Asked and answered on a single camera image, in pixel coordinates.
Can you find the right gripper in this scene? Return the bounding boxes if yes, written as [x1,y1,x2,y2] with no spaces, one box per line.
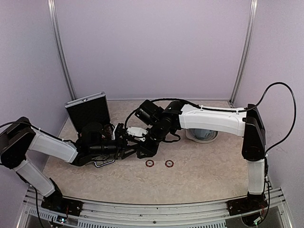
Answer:
[136,121,169,159]

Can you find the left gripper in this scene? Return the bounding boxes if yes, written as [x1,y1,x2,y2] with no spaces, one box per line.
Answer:
[90,134,137,160]

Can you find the single red chip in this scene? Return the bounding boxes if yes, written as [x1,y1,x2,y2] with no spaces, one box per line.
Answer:
[165,160,174,168]

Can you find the aluminium poker case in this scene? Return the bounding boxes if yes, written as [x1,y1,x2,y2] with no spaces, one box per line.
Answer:
[64,91,119,168]

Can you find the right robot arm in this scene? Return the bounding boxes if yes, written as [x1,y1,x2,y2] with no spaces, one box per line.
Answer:
[135,99,267,211]

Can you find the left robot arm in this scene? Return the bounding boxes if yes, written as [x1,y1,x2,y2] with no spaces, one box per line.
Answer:
[0,116,147,211]

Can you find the chip row right in case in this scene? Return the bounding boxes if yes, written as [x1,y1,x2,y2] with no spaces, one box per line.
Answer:
[103,124,113,140]

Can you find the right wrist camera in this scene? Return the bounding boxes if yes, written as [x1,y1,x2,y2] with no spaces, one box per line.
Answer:
[123,127,148,142]

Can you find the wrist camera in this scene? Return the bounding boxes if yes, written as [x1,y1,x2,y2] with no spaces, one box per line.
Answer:
[123,127,148,142]
[112,124,124,140]

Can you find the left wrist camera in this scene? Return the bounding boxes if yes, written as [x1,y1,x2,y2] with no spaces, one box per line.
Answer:
[112,124,124,140]

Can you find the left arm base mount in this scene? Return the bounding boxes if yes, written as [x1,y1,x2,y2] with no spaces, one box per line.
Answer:
[41,197,83,217]

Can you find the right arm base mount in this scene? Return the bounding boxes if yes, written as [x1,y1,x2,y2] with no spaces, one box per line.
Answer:
[226,194,268,216]

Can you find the left aluminium corner post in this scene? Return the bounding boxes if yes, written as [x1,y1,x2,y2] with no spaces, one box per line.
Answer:
[47,0,76,100]

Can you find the aluminium corner post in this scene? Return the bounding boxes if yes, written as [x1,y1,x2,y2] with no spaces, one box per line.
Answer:
[229,0,258,107]
[47,0,76,100]

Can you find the right aluminium corner post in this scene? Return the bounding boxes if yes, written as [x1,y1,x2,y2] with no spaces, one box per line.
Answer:
[229,0,258,107]

